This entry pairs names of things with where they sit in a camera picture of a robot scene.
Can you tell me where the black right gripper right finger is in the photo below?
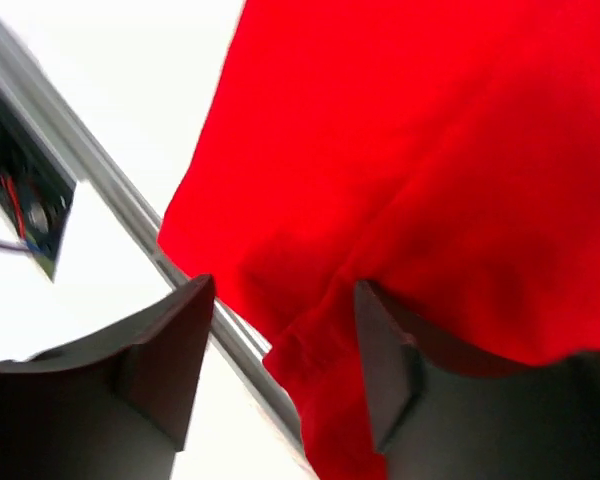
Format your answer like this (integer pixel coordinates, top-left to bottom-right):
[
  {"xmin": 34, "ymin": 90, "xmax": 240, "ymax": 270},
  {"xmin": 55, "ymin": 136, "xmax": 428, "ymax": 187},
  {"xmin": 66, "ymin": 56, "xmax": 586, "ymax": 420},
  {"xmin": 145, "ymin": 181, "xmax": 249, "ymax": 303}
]
[{"xmin": 354, "ymin": 281, "xmax": 600, "ymax": 479}]

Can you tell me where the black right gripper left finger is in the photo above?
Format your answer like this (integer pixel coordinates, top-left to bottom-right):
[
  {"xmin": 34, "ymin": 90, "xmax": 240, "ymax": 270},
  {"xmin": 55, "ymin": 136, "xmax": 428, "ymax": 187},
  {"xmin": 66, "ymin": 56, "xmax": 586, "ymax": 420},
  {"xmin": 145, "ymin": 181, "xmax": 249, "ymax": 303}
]
[{"xmin": 0, "ymin": 275, "xmax": 215, "ymax": 480}]

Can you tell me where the red t shirt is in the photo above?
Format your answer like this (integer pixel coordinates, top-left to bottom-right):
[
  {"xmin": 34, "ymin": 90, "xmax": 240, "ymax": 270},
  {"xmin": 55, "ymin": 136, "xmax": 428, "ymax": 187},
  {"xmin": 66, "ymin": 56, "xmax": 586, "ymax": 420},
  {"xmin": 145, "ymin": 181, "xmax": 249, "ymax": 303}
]
[{"xmin": 158, "ymin": 1, "xmax": 600, "ymax": 479}]

